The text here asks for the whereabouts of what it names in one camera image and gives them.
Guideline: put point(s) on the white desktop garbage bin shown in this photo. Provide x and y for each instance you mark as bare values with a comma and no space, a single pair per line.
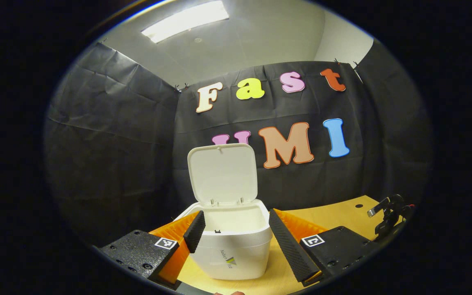
236,254

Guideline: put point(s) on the ceiling light panel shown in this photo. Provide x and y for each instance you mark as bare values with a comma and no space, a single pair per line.
187,20

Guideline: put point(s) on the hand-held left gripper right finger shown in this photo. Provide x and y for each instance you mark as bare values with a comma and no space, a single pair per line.
289,250

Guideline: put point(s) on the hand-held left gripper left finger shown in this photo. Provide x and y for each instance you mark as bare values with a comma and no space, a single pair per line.
195,231

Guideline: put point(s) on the wooden desktop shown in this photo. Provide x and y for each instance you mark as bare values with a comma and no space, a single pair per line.
342,215

